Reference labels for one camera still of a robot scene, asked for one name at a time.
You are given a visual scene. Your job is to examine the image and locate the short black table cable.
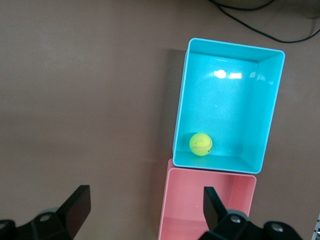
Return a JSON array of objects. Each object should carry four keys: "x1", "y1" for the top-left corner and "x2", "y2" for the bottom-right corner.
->
[{"x1": 214, "y1": 0, "x2": 276, "y2": 12}]

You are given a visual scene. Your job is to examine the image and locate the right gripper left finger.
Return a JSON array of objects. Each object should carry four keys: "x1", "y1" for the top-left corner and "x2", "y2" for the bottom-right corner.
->
[{"x1": 0, "y1": 184, "x2": 91, "y2": 240}]

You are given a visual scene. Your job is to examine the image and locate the aluminium table edge rail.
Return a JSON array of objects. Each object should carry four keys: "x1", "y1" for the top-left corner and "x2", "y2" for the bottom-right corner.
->
[{"x1": 311, "y1": 216, "x2": 320, "y2": 240}]

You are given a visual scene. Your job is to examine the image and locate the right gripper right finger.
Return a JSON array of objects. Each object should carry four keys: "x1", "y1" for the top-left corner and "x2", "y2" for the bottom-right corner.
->
[{"x1": 198, "y1": 186, "x2": 303, "y2": 240}]

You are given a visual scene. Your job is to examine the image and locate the long black table cable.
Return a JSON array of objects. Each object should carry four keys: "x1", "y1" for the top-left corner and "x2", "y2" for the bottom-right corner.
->
[{"x1": 208, "y1": 0, "x2": 320, "y2": 44}]

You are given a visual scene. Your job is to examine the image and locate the blue plastic bin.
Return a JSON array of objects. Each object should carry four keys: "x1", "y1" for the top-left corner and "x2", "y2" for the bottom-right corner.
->
[{"x1": 172, "y1": 37, "x2": 286, "y2": 175}]

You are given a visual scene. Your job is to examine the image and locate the pink plastic bin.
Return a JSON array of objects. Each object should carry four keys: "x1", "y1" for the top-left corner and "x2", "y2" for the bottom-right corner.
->
[{"x1": 157, "y1": 158, "x2": 258, "y2": 240}]

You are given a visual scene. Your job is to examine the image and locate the yellow-green tennis ball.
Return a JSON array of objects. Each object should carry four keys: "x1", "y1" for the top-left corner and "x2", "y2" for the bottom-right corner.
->
[{"x1": 189, "y1": 132, "x2": 214, "y2": 157}]

